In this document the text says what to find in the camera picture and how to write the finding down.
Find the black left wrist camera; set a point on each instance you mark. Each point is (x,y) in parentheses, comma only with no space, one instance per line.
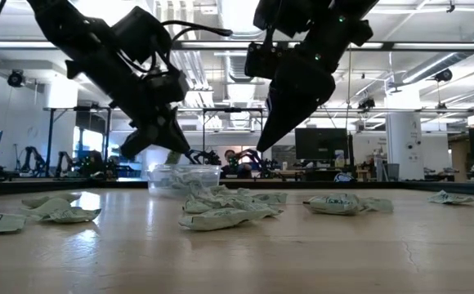
(167,85)

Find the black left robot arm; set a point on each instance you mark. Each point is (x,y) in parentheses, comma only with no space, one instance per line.
(69,28)

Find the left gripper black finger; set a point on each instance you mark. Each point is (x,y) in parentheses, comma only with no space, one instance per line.
(186,145)
(167,134)

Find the black background robot arm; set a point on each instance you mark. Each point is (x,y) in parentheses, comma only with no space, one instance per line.
(37,157)
(204,156)
(257,157)
(63,157)

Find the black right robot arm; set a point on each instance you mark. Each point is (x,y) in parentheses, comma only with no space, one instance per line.
(331,24)

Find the person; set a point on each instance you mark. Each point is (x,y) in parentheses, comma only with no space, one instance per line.
(229,156)

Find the white round column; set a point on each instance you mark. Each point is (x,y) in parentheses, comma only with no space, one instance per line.
(404,139)

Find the black background rig frame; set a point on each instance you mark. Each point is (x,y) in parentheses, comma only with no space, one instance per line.
(50,139)
(233,110)

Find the wooden cabinet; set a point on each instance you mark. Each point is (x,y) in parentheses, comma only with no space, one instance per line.
(459,159)

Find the clear plastic container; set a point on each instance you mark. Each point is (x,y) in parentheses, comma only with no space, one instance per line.
(153,192)

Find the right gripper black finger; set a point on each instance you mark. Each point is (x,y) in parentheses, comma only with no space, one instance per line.
(288,114)
(265,118)

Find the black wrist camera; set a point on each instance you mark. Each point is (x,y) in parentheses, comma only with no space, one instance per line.
(167,85)
(263,61)

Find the black computer monitor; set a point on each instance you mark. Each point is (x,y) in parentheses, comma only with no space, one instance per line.
(320,143)

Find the grey trash bin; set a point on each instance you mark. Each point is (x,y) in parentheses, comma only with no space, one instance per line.
(392,171)

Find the silver ventilation duct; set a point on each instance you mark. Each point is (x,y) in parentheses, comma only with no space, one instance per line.
(237,12)

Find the round black ceiling fixture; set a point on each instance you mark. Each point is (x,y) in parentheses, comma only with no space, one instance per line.
(444,75)
(367,103)
(16,78)

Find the blue white bag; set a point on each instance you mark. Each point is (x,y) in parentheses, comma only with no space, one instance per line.
(344,177)

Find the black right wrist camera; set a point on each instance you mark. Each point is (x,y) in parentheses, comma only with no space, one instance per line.
(263,61)

